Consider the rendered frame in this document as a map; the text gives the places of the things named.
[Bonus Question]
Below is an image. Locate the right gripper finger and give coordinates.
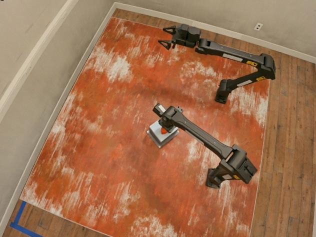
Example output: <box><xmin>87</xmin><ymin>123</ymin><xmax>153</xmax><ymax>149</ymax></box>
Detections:
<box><xmin>158</xmin><ymin>40</ymin><xmax>170</xmax><ymax>51</ymax></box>
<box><xmin>163</xmin><ymin>25</ymin><xmax>176</xmax><ymax>35</ymax></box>

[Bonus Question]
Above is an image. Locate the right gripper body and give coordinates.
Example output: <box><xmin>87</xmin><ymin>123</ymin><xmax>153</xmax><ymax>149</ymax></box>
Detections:
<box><xmin>169</xmin><ymin>29</ymin><xmax>185</xmax><ymax>49</ymax></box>

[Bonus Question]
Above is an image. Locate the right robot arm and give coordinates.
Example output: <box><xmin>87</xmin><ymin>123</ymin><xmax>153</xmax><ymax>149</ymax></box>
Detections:
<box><xmin>175</xmin><ymin>23</ymin><xmax>276</xmax><ymax>104</ymax></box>

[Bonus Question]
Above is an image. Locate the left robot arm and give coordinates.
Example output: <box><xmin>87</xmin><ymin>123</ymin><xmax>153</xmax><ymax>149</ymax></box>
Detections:
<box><xmin>152</xmin><ymin>103</ymin><xmax>258</xmax><ymax>189</ymax></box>

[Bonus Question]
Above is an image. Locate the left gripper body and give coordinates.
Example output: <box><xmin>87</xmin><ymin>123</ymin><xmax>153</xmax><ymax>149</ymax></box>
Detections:
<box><xmin>158</xmin><ymin>117</ymin><xmax>176</xmax><ymax>133</ymax></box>

